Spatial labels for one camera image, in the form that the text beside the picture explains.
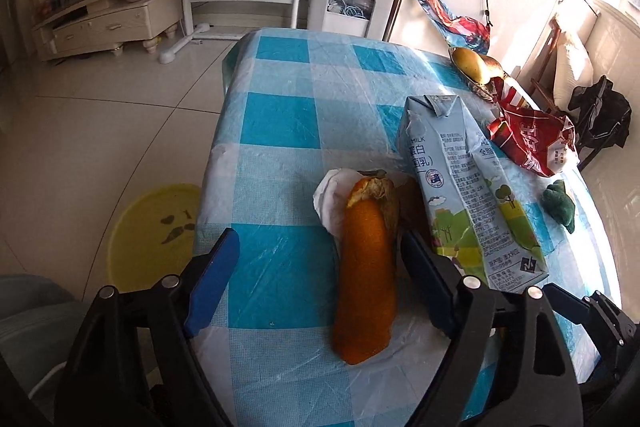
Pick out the red snack bag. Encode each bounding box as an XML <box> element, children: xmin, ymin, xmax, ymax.
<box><xmin>487</xmin><ymin>77</ymin><xmax>581</xmax><ymax>178</ymax></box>

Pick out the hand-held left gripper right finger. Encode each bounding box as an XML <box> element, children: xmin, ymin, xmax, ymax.
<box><xmin>400</xmin><ymin>227</ymin><xmax>586</xmax><ymax>427</ymax></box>

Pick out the light blue milk carton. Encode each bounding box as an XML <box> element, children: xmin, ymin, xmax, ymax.
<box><xmin>396</xmin><ymin>94</ymin><xmax>551</xmax><ymax>294</ymax></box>

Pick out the golden fruit bowl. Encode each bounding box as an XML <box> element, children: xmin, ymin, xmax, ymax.
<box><xmin>448</xmin><ymin>47</ymin><xmax>517</xmax><ymax>101</ymax></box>

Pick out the yellow mango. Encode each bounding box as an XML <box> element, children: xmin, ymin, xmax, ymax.
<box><xmin>452</xmin><ymin>48</ymin><xmax>488</xmax><ymax>84</ymax></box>

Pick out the cream TV cabinet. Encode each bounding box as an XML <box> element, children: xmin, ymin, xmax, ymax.
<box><xmin>32</xmin><ymin>0</ymin><xmax>183</xmax><ymax>62</ymax></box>

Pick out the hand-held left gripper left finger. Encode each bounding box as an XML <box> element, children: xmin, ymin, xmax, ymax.
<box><xmin>55</xmin><ymin>228</ymin><xmax>241</xmax><ymax>427</ymax></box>

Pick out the white cushion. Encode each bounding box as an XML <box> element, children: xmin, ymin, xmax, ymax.
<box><xmin>552</xmin><ymin>32</ymin><xmax>596</xmax><ymax>108</ymax></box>

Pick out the blue white checked tablecloth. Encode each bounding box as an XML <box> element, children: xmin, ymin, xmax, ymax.
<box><xmin>192</xmin><ymin>28</ymin><xmax>623</xmax><ymax>427</ymax></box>

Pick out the white tissue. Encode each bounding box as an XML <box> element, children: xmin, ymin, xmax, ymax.
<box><xmin>312</xmin><ymin>168</ymin><xmax>362</xmax><ymax>239</ymax></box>

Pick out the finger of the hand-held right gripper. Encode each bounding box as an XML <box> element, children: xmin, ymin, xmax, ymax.
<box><xmin>544</xmin><ymin>282</ymin><xmax>640</xmax><ymax>408</ymax></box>

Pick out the black bag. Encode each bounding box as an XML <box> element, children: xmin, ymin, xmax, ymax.
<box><xmin>567</xmin><ymin>76</ymin><xmax>632</xmax><ymax>172</ymax></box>

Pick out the green plush toy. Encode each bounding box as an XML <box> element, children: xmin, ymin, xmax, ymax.
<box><xmin>543</xmin><ymin>179</ymin><xmax>577</xmax><ymax>235</ymax></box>

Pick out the wooden chair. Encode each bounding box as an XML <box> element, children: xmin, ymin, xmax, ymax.
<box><xmin>530</xmin><ymin>18</ymin><xmax>563</xmax><ymax>112</ymax></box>

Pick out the yellow round basin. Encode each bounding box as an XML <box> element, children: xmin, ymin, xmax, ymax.
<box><xmin>107</xmin><ymin>183</ymin><xmax>202</xmax><ymax>295</ymax></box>

